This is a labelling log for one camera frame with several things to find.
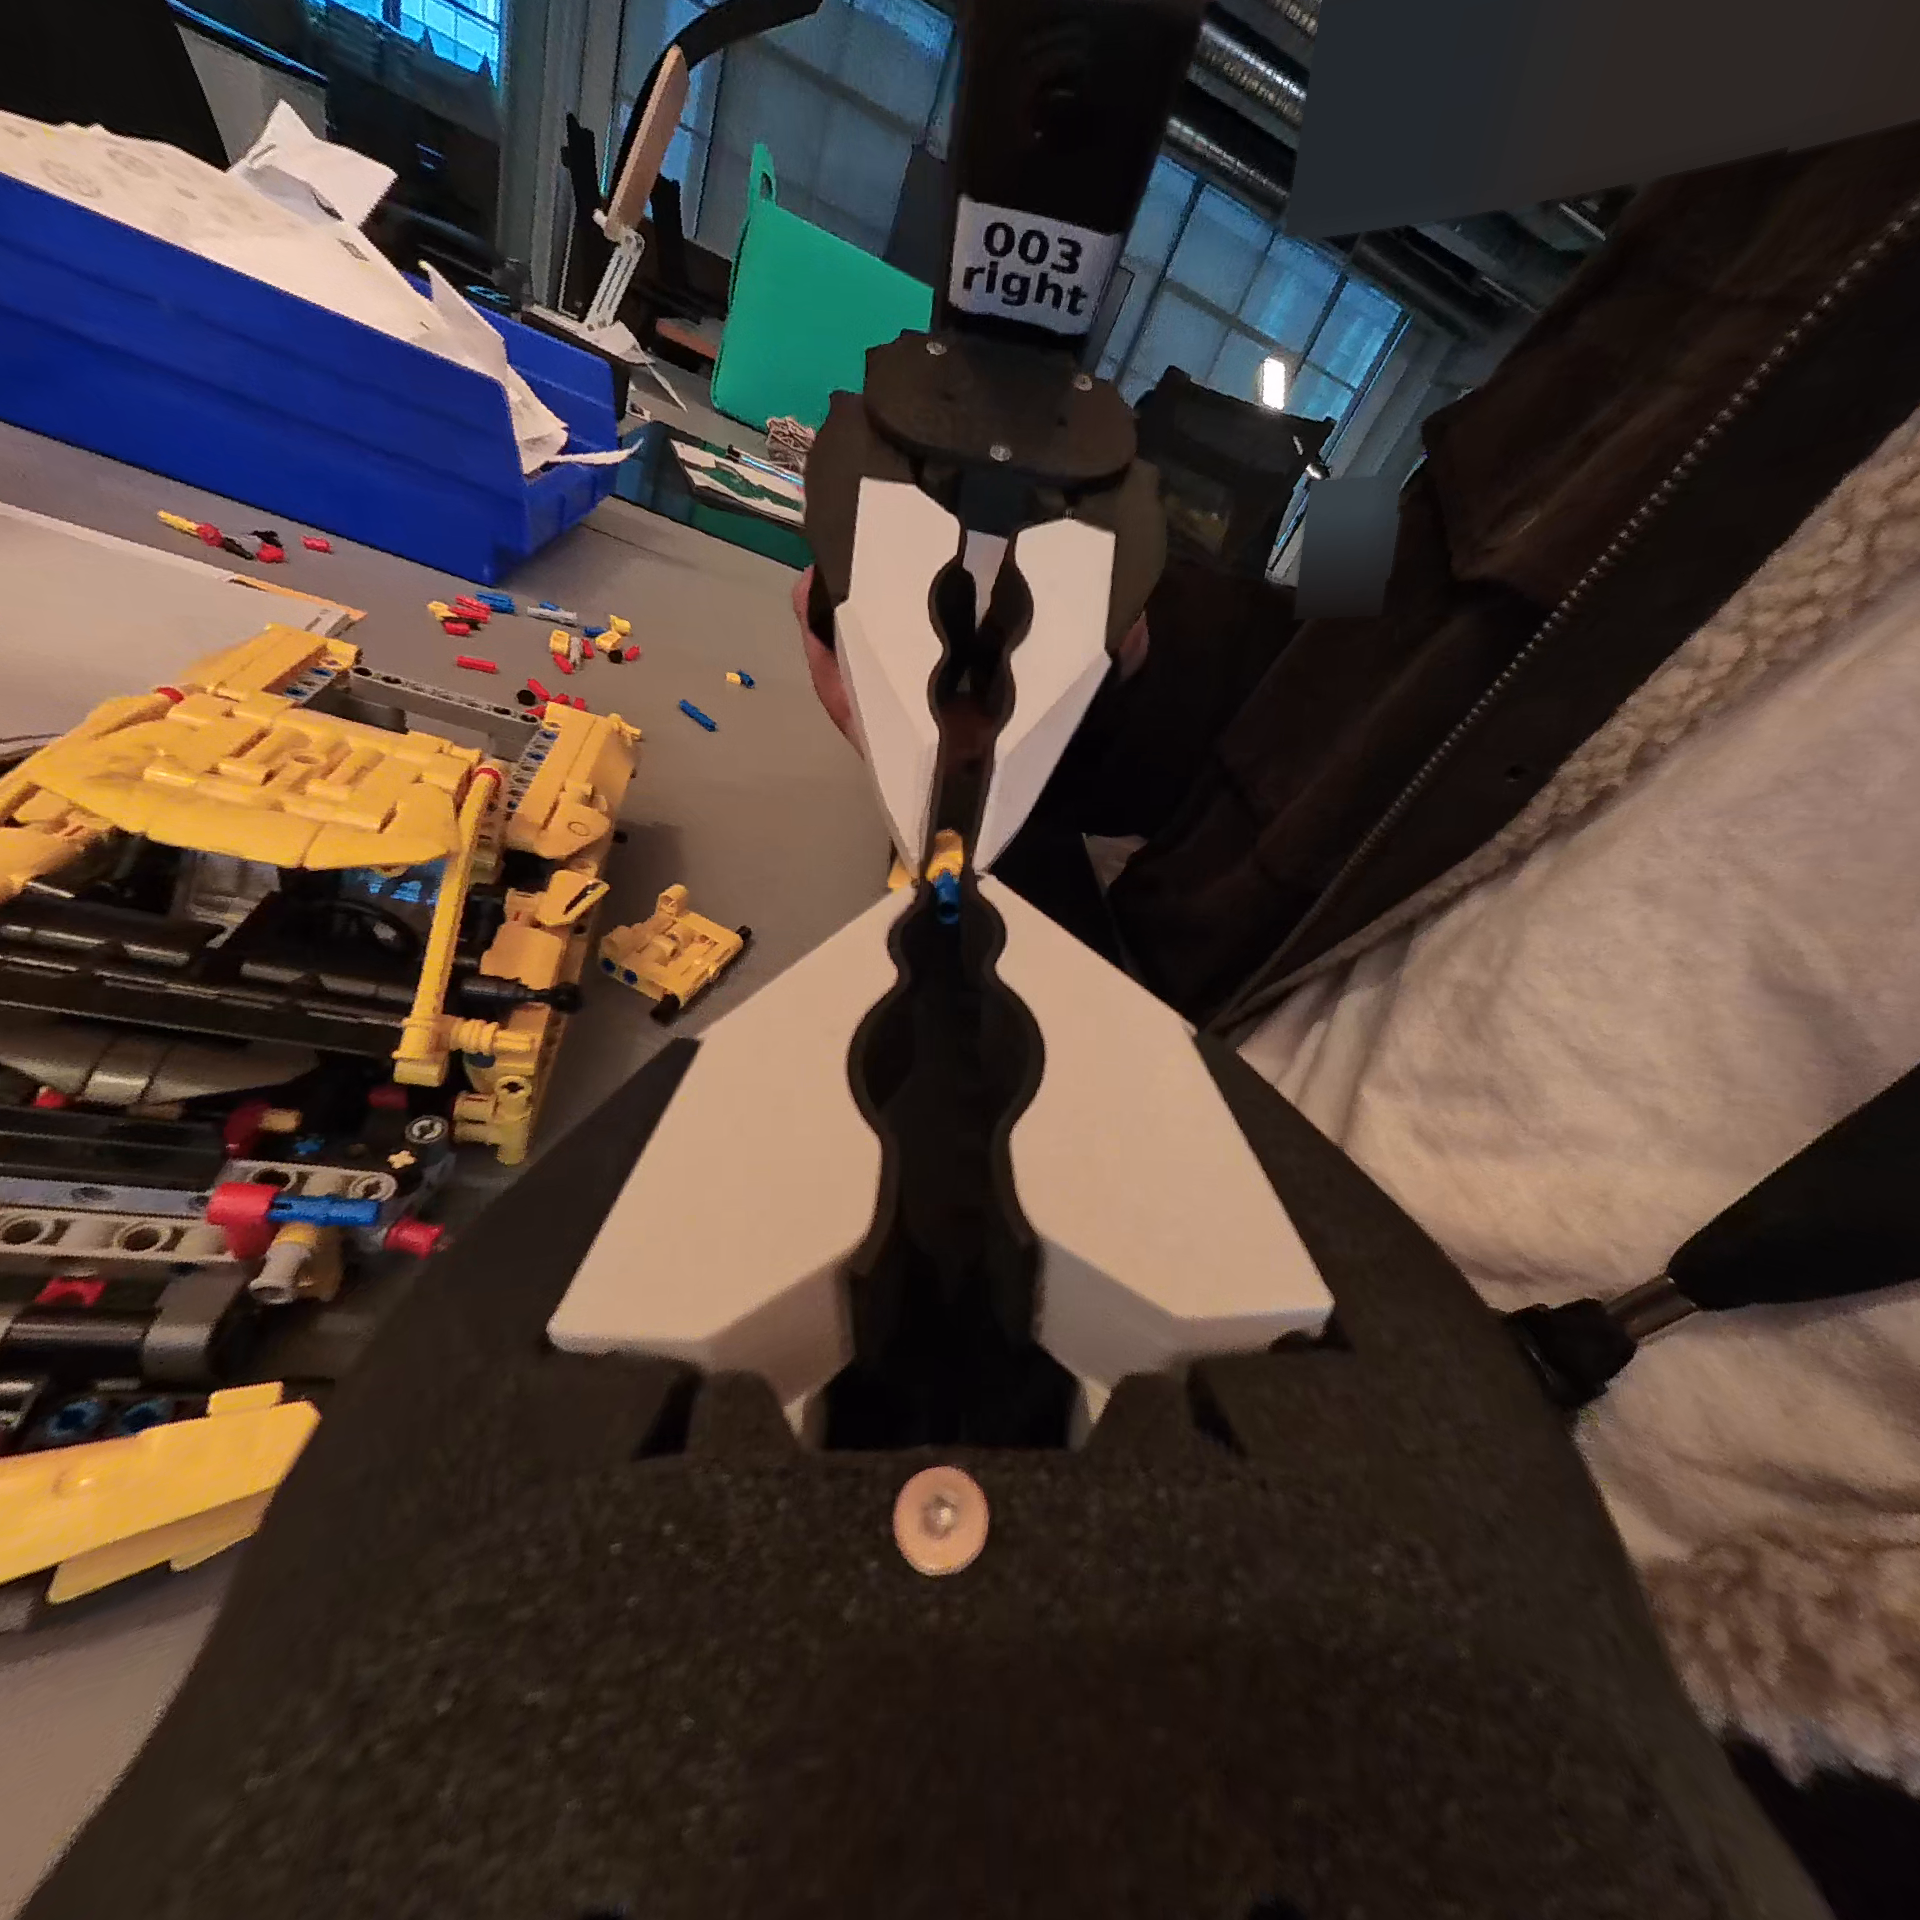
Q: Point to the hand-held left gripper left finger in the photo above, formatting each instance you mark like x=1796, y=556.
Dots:
x=722, y=1185

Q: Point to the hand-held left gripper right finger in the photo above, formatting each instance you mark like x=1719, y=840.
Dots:
x=1172, y=1185

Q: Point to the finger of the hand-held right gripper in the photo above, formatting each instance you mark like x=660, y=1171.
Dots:
x=894, y=646
x=1066, y=631

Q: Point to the yellow connector brick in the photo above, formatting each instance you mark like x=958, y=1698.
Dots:
x=941, y=856

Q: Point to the yellow brick with blue pins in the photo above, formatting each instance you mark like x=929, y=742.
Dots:
x=668, y=954

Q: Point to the blue connector pin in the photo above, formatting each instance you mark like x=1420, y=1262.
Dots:
x=944, y=896

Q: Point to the yellow toy brick car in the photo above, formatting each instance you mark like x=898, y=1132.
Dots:
x=302, y=766

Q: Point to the person's right forearm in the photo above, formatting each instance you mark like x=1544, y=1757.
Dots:
x=1185, y=720

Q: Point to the grey desk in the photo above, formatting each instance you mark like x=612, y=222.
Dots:
x=751, y=780

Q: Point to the person's right hand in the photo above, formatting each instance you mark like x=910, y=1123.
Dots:
x=831, y=668

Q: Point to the green cutting mat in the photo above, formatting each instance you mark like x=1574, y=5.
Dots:
x=734, y=481

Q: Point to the small wooden model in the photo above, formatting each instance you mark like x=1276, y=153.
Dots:
x=790, y=440

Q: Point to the scattered small coloured bricks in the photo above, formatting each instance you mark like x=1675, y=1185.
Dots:
x=479, y=614

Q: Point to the white shirt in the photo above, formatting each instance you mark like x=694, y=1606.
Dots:
x=1574, y=1021

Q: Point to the large paned window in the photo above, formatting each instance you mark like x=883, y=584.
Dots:
x=405, y=23

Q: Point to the blue plastic bin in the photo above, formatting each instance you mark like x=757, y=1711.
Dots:
x=226, y=376

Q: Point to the white instruction booklet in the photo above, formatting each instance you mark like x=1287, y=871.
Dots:
x=121, y=601

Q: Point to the crumpled white paper wrappers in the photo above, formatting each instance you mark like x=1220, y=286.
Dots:
x=149, y=195

